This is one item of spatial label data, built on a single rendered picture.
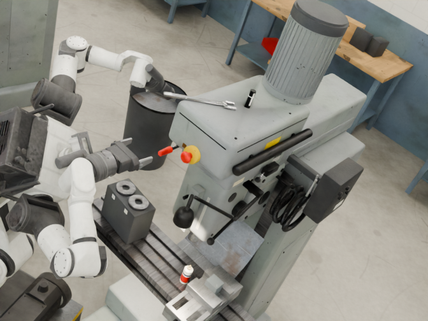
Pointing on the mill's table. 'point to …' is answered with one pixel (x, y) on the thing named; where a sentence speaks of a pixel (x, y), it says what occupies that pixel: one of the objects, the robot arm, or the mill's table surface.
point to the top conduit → (271, 152)
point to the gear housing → (240, 175)
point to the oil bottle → (186, 274)
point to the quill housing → (228, 202)
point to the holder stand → (127, 211)
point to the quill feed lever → (228, 221)
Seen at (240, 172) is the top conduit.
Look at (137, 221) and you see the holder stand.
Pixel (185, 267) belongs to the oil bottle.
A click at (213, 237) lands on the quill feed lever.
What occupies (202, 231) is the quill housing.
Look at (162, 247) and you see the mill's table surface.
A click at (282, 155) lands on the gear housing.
